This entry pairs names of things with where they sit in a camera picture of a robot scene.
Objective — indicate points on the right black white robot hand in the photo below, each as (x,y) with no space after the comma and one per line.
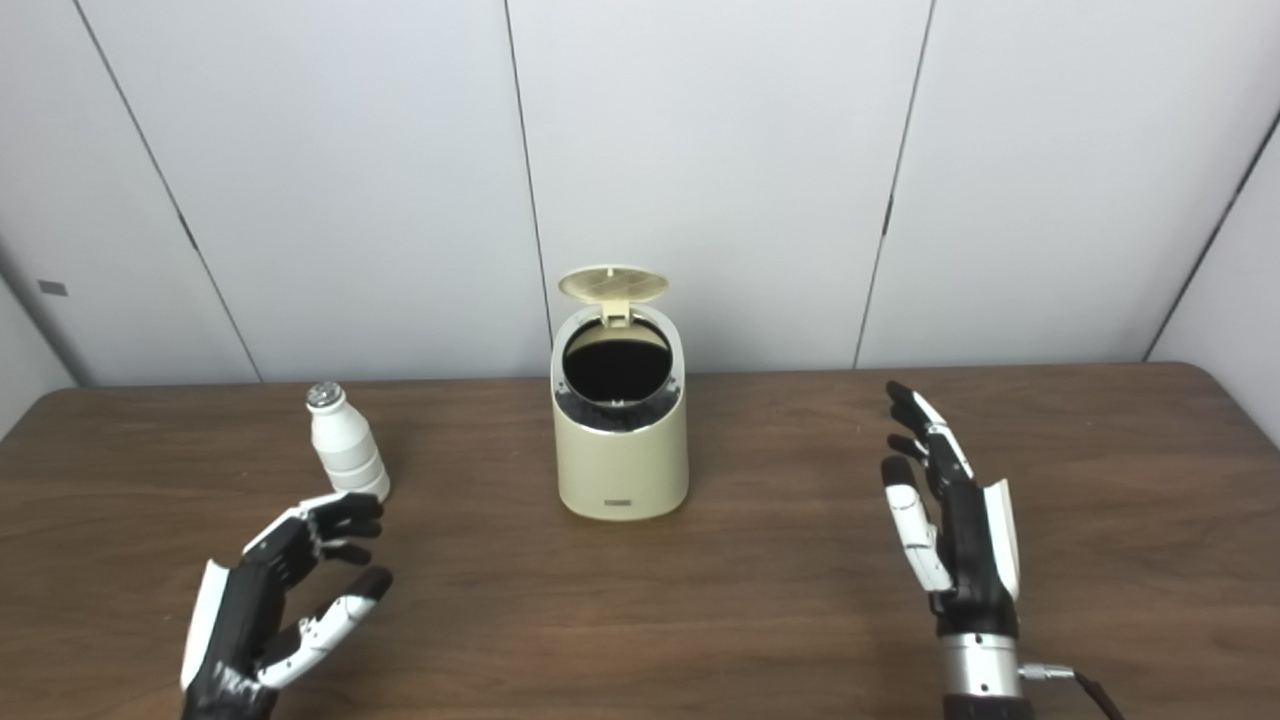
(970,550)

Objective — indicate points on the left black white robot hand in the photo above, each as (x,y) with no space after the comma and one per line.
(235,620)

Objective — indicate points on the small white plastic bottle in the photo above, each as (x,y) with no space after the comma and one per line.
(345,445)

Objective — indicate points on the cream-colored bin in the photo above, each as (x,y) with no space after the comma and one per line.
(620,465)

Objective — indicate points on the round cream bin lid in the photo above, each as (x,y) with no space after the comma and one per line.
(612,283)

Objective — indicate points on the small gray wall label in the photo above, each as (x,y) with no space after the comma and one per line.
(53,288)

